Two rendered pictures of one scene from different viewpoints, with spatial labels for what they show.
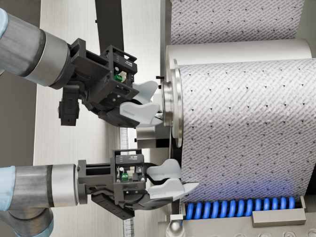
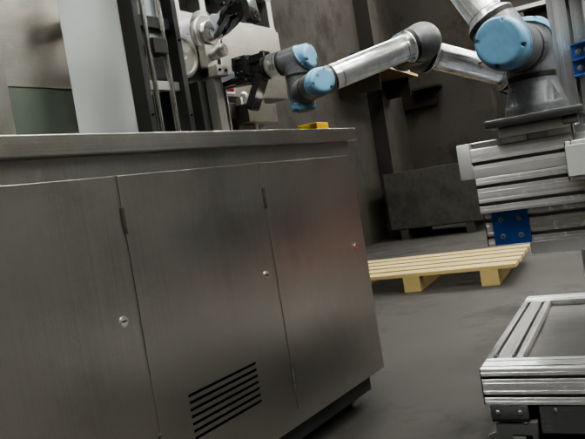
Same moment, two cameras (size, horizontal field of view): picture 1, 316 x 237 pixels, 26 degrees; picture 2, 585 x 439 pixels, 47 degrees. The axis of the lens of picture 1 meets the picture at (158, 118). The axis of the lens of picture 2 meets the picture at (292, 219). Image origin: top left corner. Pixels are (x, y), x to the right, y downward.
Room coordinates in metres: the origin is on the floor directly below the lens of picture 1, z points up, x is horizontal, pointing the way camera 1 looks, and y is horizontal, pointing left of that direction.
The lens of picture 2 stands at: (2.24, 1.42, 0.72)
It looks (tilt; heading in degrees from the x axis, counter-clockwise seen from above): 2 degrees down; 218
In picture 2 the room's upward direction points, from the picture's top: 9 degrees counter-clockwise
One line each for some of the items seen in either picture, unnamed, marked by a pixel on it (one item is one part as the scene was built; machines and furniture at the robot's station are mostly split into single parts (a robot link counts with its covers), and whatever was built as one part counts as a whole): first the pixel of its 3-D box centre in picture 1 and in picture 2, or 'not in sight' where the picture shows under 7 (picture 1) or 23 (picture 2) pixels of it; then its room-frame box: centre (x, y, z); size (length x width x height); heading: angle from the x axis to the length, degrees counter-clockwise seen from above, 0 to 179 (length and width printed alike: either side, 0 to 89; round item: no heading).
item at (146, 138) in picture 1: (151, 153); (218, 94); (0.73, 0.01, 1.05); 0.06 x 0.05 x 0.31; 94
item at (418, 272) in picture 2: not in sight; (427, 271); (-1.81, -0.72, 0.06); 1.29 x 0.89 x 0.12; 101
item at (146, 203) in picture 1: (147, 196); not in sight; (0.61, 0.02, 1.09); 0.09 x 0.05 x 0.02; 93
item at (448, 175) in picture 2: not in sight; (443, 199); (-4.89, -2.01, 0.38); 1.12 x 0.91 x 0.76; 101
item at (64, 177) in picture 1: (67, 183); (274, 65); (0.63, 0.16, 1.11); 0.08 x 0.05 x 0.08; 4
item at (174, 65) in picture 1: (176, 103); (205, 34); (0.70, -0.03, 1.25); 0.15 x 0.01 x 0.15; 4
